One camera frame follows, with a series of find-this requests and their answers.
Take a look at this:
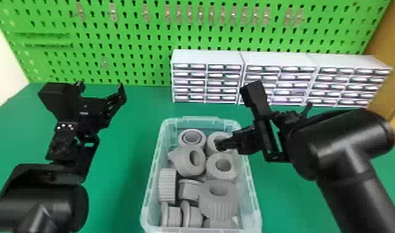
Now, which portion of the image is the clear bin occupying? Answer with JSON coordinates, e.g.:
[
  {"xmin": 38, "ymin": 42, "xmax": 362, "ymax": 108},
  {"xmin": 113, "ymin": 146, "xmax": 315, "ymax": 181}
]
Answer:
[{"xmin": 139, "ymin": 116, "xmax": 263, "ymax": 233}]

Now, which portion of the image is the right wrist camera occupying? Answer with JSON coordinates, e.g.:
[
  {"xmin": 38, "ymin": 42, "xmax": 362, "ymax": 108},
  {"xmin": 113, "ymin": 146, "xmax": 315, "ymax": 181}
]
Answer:
[{"xmin": 239, "ymin": 81, "xmax": 283, "ymax": 163}]

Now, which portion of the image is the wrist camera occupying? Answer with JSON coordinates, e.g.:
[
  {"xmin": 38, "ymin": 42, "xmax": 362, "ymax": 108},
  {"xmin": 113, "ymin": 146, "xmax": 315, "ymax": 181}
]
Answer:
[
  {"xmin": 37, "ymin": 82, "xmax": 84, "ymax": 123},
  {"xmin": 239, "ymin": 81, "xmax": 283, "ymax": 163}
]

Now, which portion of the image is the white panel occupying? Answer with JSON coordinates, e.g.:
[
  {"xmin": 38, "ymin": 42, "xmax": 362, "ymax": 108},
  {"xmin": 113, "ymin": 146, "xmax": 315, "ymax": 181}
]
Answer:
[{"xmin": 0, "ymin": 15, "xmax": 30, "ymax": 112}]

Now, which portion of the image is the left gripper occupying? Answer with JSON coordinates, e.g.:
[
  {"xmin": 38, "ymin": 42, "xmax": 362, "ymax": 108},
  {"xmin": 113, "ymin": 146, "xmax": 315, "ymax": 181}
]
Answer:
[{"xmin": 74, "ymin": 80, "xmax": 128, "ymax": 133}]

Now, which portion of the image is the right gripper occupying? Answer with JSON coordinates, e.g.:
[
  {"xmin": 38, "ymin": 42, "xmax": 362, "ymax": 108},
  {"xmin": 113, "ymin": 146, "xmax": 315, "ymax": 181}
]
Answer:
[{"xmin": 214, "ymin": 125, "xmax": 267, "ymax": 156}]

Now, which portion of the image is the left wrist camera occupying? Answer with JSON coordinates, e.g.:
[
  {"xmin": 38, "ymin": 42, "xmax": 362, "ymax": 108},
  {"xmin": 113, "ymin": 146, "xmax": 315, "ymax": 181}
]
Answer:
[{"xmin": 37, "ymin": 82, "xmax": 84, "ymax": 123}]

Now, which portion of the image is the grey ring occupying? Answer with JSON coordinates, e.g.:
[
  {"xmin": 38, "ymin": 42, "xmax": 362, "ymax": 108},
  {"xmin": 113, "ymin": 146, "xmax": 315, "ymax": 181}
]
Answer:
[
  {"xmin": 177, "ymin": 128, "xmax": 207, "ymax": 149},
  {"xmin": 205, "ymin": 151, "xmax": 241, "ymax": 183},
  {"xmin": 157, "ymin": 167, "xmax": 178, "ymax": 205},
  {"xmin": 198, "ymin": 179, "xmax": 240, "ymax": 221},
  {"xmin": 205, "ymin": 131, "xmax": 233, "ymax": 157}
]

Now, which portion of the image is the white drawer cabinet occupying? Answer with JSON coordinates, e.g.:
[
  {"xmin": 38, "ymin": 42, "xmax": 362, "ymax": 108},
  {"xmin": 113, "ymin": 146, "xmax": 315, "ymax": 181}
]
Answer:
[
  {"xmin": 305, "ymin": 53, "xmax": 394, "ymax": 109},
  {"xmin": 237, "ymin": 51, "xmax": 319, "ymax": 107},
  {"xmin": 170, "ymin": 49, "xmax": 245, "ymax": 105}
]

